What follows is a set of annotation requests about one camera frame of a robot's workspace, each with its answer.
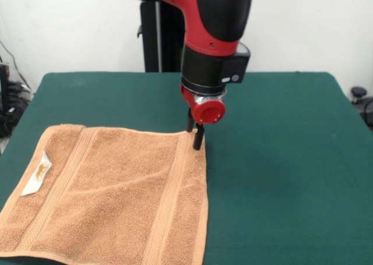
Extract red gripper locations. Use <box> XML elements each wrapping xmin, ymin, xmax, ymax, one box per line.
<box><xmin>179</xmin><ymin>83</ymin><xmax>227</xmax><ymax>151</ymax></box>

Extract tan terry towel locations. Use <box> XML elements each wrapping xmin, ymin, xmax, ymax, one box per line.
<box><xmin>0</xmin><ymin>124</ymin><xmax>210</xmax><ymax>265</ymax></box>

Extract dark green table cloth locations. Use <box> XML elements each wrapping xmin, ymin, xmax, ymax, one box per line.
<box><xmin>0</xmin><ymin>71</ymin><xmax>373</xmax><ymax>265</ymax></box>

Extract office chair base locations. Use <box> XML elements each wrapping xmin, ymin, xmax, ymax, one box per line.
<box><xmin>350</xmin><ymin>86</ymin><xmax>373</xmax><ymax>132</ymax></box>

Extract black upright device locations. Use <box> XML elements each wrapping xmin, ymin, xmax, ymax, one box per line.
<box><xmin>0</xmin><ymin>62</ymin><xmax>10</xmax><ymax>114</ymax></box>

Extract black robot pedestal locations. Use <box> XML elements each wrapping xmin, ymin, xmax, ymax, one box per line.
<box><xmin>127</xmin><ymin>0</ymin><xmax>190</xmax><ymax>73</ymax></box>

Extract black cable bundle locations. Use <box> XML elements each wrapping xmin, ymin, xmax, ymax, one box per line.
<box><xmin>0</xmin><ymin>100</ymin><xmax>30</xmax><ymax>139</ymax></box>

